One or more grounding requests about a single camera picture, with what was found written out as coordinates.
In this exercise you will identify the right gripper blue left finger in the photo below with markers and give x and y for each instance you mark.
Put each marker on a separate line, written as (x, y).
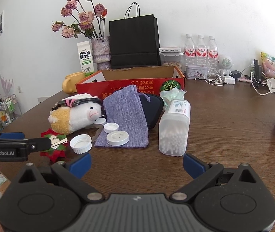
(80, 165)

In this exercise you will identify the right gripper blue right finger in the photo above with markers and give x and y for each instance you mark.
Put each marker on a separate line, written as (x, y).
(194, 166)

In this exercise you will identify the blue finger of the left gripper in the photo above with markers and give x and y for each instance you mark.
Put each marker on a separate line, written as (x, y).
(12, 135)

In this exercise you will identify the large white bottle cap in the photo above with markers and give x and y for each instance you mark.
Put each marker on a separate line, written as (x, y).
(81, 144)

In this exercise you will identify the red felt flower decoration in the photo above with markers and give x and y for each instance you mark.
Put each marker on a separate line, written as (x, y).
(58, 147)

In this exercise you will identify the cotton swab plastic container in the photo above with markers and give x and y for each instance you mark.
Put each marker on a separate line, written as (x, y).
(173, 128)

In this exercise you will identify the white round disc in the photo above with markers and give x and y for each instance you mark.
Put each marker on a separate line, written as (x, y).
(117, 138)

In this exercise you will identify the yellow white plush toy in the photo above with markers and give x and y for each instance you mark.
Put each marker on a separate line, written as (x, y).
(74, 113)

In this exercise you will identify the small white bottle cap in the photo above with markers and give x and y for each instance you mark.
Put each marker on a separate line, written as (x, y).
(110, 127)

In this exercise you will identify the dark navy zip case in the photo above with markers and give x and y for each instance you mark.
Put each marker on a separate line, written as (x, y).
(152, 107)

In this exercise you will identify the purple linen pouch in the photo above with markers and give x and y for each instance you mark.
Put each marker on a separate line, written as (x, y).
(124, 108)

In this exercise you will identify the metal storage rack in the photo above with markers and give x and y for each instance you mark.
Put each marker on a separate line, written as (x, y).
(9, 111)

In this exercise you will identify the yellow ceramic mug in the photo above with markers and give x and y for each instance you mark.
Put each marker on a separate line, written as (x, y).
(69, 84)

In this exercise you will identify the white earphones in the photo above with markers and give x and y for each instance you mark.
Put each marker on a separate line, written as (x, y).
(214, 79)

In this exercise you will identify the white charger block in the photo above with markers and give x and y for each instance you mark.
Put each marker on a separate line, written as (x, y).
(228, 79)

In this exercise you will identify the decorated tin box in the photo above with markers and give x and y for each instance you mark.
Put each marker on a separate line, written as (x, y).
(196, 72)

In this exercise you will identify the red cardboard box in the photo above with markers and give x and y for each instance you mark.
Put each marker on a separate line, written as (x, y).
(148, 80)

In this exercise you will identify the black power adapter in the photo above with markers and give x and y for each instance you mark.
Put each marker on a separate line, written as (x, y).
(236, 74)

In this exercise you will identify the white milk carton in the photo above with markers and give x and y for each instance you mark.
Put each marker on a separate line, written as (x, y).
(85, 57)

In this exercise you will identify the white robot figurine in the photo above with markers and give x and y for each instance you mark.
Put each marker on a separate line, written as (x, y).
(224, 65)

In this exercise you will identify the clear seed storage container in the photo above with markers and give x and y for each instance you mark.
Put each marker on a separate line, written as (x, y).
(171, 56)

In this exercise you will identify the left water bottle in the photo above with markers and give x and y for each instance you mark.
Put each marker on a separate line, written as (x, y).
(189, 50)

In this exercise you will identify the water bottle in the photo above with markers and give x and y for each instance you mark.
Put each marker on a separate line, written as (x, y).
(212, 55)
(201, 51)
(189, 50)

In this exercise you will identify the right water bottle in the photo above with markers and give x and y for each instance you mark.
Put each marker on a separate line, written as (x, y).
(212, 55)

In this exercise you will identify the middle water bottle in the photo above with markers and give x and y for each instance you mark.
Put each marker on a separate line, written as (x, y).
(201, 51)

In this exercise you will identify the purple ceramic vase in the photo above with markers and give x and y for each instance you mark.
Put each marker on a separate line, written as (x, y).
(101, 52)

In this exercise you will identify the colourful snack bag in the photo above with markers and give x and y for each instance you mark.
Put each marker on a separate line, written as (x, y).
(268, 64)

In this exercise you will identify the dried rose bouquet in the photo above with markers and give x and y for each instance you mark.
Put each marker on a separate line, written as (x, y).
(89, 20)

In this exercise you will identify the black paper bag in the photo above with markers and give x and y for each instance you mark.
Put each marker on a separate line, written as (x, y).
(134, 40)

